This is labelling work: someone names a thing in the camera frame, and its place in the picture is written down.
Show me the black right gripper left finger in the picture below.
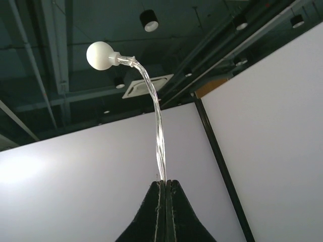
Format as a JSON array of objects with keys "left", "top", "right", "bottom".
[{"left": 117, "top": 180, "right": 166, "bottom": 242}]

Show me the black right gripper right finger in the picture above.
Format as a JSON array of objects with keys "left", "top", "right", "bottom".
[{"left": 166, "top": 180, "right": 216, "bottom": 242}]

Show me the white ceiling air vent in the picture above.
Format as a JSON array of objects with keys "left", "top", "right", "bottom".
[{"left": 122, "top": 73, "right": 175, "bottom": 99}]

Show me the black cylinder ceiling lamp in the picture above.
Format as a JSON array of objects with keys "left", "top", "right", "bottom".
[{"left": 139, "top": 10, "right": 159, "bottom": 32}]

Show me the black frame post right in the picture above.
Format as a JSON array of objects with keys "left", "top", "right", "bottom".
[{"left": 194, "top": 98, "right": 255, "bottom": 242}]

